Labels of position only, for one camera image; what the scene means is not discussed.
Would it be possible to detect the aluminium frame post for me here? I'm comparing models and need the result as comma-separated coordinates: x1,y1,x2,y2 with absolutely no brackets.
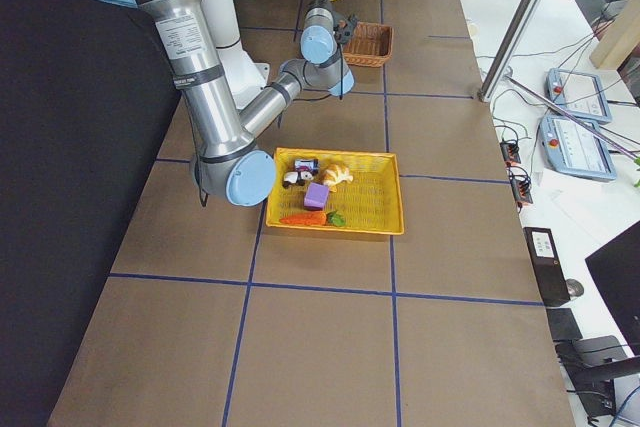
478,0,541,103

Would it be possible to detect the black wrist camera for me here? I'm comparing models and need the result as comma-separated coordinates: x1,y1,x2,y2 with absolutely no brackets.
333,13,359,46

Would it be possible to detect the blue teach pendant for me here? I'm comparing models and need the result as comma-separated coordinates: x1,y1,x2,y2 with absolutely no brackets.
539,114,617,182
546,68,612,125

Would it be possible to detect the black monitor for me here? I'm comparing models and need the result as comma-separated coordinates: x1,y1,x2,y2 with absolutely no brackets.
586,225,639,355

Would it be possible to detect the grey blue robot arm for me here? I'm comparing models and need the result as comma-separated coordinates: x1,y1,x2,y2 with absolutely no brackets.
98,0,357,206

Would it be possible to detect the black box device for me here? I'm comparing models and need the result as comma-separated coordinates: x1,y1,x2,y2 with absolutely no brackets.
523,227,570,307

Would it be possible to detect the far blue teach pendant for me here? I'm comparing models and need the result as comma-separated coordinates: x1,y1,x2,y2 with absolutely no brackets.
546,68,612,125

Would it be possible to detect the brown wicker basket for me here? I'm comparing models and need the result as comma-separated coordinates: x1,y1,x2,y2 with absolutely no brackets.
343,22,394,68

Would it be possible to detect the small purple can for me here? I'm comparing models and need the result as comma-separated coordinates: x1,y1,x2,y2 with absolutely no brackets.
294,158,319,175

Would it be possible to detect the near blue teach pendant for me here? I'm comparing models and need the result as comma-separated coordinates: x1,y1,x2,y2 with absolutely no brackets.
539,114,617,182

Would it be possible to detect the purple block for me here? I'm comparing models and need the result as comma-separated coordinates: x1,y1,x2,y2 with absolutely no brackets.
303,182,330,211

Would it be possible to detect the yellow plastic basket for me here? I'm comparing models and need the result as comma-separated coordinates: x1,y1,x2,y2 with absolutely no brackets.
265,147,404,235

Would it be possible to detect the orange toy carrot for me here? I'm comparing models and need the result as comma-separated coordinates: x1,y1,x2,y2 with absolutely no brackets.
279,211,346,227

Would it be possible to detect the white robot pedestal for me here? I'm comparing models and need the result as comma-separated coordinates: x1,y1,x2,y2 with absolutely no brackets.
202,0,270,110

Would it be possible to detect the black white toy cow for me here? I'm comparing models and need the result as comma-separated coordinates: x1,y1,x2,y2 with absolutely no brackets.
282,170,316,188

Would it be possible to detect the toy croissant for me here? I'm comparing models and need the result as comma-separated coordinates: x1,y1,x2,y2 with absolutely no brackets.
322,164,354,192

